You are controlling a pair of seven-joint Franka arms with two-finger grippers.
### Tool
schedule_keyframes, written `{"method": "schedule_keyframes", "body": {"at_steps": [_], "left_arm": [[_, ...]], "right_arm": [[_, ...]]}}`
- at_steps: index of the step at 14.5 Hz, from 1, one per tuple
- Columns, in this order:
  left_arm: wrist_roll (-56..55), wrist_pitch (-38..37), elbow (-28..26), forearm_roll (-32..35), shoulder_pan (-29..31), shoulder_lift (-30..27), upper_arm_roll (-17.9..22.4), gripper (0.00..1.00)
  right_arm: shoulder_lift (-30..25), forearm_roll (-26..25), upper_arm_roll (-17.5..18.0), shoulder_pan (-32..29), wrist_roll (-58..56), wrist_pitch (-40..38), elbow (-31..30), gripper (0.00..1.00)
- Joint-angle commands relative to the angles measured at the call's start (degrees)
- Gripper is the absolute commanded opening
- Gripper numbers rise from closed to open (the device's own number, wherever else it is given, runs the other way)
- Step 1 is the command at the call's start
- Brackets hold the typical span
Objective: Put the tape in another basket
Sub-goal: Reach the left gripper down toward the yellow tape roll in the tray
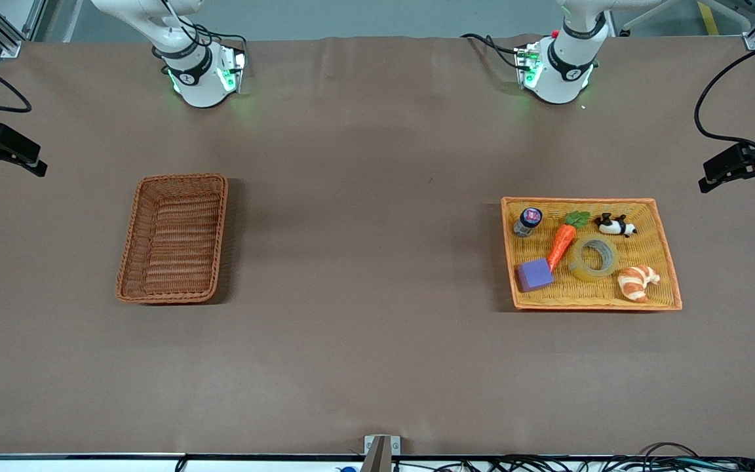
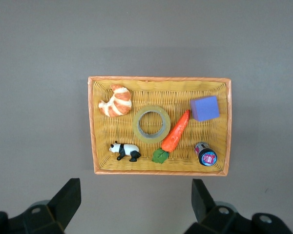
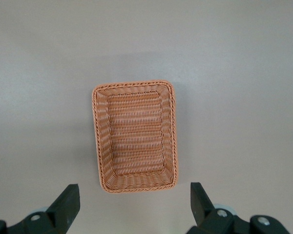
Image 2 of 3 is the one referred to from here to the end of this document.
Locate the yellow wicker basket orange rim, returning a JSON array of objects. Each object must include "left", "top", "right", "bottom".
[{"left": 87, "top": 76, "right": 232, "bottom": 177}]

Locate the toy croissant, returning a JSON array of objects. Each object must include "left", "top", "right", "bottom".
[{"left": 98, "top": 84, "right": 133, "bottom": 118}]

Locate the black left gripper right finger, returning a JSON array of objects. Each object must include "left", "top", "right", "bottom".
[{"left": 184, "top": 178, "right": 293, "bottom": 234}]

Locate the orange toy carrot green leaf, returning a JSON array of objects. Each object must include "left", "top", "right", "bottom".
[{"left": 151, "top": 109, "right": 191, "bottom": 164}]

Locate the small bottle with printed cap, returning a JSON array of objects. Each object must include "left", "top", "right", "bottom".
[{"left": 194, "top": 141, "right": 218, "bottom": 167}]

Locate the black white panda figurine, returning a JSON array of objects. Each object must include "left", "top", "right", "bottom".
[{"left": 109, "top": 141, "right": 142, "bottom": 162}]

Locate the purple foam cube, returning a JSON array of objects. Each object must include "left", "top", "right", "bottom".
[{"left": 189, "top": 95, "right": 220, "bottom": 122}]

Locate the yellowish packing tape roll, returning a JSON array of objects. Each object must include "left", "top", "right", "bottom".
[{"left": 132, "top": 105, "right": 171, "bottom": 144}]

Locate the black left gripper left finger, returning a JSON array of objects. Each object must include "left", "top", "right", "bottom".
[{"left": 0, "top": 177, "right": 82, "bottom": 234}]

